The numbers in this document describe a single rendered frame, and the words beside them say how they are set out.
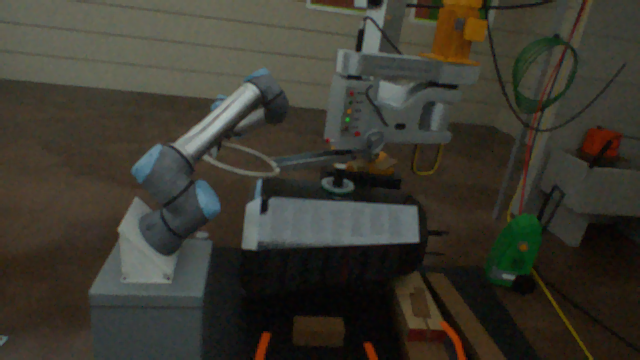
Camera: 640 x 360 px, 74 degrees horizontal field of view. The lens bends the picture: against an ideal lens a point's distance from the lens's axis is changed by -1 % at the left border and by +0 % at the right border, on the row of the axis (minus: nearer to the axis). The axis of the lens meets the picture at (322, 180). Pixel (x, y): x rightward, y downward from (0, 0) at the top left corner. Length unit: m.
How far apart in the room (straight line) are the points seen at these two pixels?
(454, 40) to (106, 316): 2.33
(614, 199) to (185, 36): 7.13
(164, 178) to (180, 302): 0.46
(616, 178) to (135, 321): 4.24
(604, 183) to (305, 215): 3.11
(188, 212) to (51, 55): 7.86
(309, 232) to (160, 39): 6.70
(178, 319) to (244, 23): 7.24
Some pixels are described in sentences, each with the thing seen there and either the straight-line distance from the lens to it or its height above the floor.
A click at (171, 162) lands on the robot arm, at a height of 1.29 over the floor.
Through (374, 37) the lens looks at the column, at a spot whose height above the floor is 1.74.
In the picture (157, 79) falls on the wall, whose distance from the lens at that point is 8.84.
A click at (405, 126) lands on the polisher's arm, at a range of 2.76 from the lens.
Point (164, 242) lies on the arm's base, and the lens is 1.70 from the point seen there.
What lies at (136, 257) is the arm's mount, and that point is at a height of 0.96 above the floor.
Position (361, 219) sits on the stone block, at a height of 0.73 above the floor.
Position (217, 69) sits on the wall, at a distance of 8.64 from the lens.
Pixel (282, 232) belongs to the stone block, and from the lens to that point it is 2.49.
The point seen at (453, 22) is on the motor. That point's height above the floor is 1.91.
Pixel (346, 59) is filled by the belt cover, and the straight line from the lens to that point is 2.48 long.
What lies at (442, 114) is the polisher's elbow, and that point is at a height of 1.34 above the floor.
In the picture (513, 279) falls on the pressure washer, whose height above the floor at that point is 0.10.
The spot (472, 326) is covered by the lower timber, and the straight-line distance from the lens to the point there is 3.09.
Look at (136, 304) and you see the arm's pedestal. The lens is 1.73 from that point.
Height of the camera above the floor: 1.86
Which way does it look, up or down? 22 degrees down
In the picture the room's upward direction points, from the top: 8 degrees clockwise
